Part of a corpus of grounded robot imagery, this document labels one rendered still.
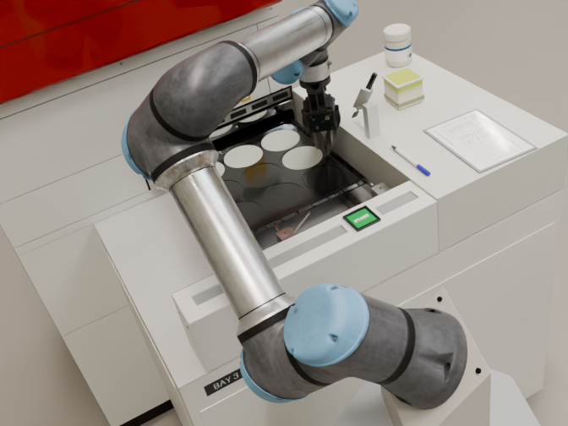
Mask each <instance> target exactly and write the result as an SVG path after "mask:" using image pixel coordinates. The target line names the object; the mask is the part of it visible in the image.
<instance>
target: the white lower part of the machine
mask: <svg viewBox="0 0 568 426"><path fill-rule="evenodd" d="M17 256H18V255H17ZM18 258H19V261H20V262H21V264H22V266H23V267H24V269H25V271H26V273H27V275H28V277H29V278H30V280H31V282H32V284H33V286H34V288H35V289H36V291H37V293H38V295H39V297H40V298H41V301H42V302H43V304H44V306H45V307H46V310H47V312H48V313H49V315H50V316H51V318H52V321H53V323H54V324H55V326H56V327H57V330H58V332H59V333H60V335H61V337H62V339H63V341H64V342H65V344H66V346H67V348H68V350H69V351H70V353H71V355H72V357H73V359H74V361H75V362H76V364H77V366H78V368H79V370H80V372H81V374H82V375H83V377H84V378H85V381H86V383H87V385H88V386H89V387H90V390H91V392H92V394H93V395H94V397H95V399H96V401H97V403H98V404H99V406H100V408H101V410H102V411H103V413H104V415H105V417H106V420H107V421H108V423H109V424H110V426H140V425H142V424H144V423H146V422H148V421H150V420H151V419H153V418H156V417H158V416H160V415H162V414H163V413H164V412H167V411H169V410H171V409H173V408H174V407H173V404H172V402H171V399H170V397H169V395H168V394H167V390H166V388H165V386H164V384H163V382H162V380H161V376H160V375H159V373H158V370H157V368H156V365H155V363H154V361H153V359H152V356H151V355H150V351H149V349H148V347H147V346H146V343H145V340H144V338H143V336H142V334H141V332H140V329H139V327H138V325H137V322H136V320H135V318H134V315H133V313H132V311H131V308H130V307H129V305H128V301H127V299H126V298H125V295H124V293H123V290H122V288H121V286H120V284H119V281H118V279H117V277H116V274H115V272H114V270H113V268H112V265H111V263H110V260H109V259H108V257H107V252H106V250H105V248H104V246H103V244H102V242H101V239H100V237H99V235H98V232H97V230H96V227H95V225H94V223H93V224H91V225H89V226H87V227H84V228H81V229H79V230H78V231H75V232H72V233H70V234H68V235H66V236H63V237H61V238H58V239H56V240H54V241H51V242H50V243H46V244H44V245H42V246H40V247H38V248H35V249H32V250H31V251H29V252H26V253H24V254H21V255H19V256H18Z"/></svg>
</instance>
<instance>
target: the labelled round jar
mask: <svg viewBox="0 0 568 426"><path fill-rule="evenodd" d="M384 38H385V39H384V41H385V60H386V64H387V65H389V66H390V67H393V68H400V67H405V66H407V65H408V64H409V63H410V62H411V61H412V42H411V29H410V26H408V25H405V24H394V25H389V26H387V27H386V28H385V29H384Z"/></svg>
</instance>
